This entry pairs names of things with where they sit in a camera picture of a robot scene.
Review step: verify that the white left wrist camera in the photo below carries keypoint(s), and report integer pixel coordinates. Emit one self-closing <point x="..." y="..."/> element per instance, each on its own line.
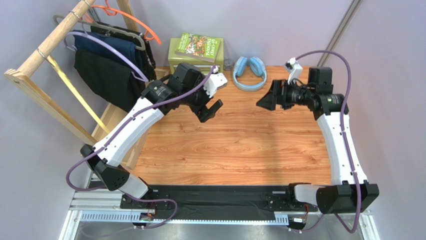
<point x="215" y="82"/>

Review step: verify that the grey hanger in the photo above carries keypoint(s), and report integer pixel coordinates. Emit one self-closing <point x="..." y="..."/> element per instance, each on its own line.
<point x="117" y="32"/>

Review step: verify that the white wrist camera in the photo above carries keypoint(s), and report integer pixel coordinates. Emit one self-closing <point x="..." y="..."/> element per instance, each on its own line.
<point x="215" y="82"/>
<point x="294" y="69"/>

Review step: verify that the black patterned garment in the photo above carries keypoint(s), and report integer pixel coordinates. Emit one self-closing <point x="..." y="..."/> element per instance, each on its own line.
<point x="149" y="62"/>

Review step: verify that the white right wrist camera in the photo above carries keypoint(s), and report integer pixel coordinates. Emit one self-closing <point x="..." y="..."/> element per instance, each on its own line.
<point x="294" y="69"/>

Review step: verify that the green illustrated book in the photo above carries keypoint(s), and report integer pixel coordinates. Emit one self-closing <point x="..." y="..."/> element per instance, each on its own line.
<point x="198" y="45"/>

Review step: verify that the yellow hanger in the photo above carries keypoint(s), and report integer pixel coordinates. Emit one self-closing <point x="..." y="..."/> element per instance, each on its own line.
<point x="65" y="79"/>

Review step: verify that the green drawer cabinet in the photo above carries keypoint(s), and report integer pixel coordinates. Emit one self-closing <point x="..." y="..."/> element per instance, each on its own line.
<point x="200" y="62"/>

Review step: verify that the navy blue trousers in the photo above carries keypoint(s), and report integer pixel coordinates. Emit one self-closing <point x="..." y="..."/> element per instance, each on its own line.
<point x="124" y="47"/>

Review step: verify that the orange hanger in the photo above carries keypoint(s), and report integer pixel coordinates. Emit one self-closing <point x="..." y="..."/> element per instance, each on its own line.
<point x="125" y="9"/>

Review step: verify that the purple hanger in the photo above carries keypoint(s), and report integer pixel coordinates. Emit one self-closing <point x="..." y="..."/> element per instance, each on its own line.
<point x="141" y="77"/>

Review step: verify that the aluminium rail frame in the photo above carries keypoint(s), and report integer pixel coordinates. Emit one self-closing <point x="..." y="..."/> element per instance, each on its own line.
<point x="102" y="205"/>

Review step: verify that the small glass jar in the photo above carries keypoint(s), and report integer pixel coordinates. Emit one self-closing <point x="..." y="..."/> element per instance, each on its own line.
<point x="227" y="64"/>

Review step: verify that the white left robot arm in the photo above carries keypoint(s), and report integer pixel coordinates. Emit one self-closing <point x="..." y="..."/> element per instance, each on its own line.
<point x="187" y="86"/>

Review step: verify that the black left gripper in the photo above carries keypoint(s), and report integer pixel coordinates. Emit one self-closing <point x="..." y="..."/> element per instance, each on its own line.
<point x="206" y="114"/>

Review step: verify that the black base mat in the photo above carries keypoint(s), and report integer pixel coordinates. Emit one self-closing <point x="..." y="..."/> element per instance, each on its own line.
<point x="249" y="202"/>

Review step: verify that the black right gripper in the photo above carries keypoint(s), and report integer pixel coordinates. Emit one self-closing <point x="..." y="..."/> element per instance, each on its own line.
<point x="279" y="95"/>

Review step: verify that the black trousers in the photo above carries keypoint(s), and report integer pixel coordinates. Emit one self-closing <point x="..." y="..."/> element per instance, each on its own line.
<point x="108" y="79"/>

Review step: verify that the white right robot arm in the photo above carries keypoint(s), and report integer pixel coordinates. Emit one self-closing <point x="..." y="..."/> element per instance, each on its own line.
<point x="332" y="116"/>

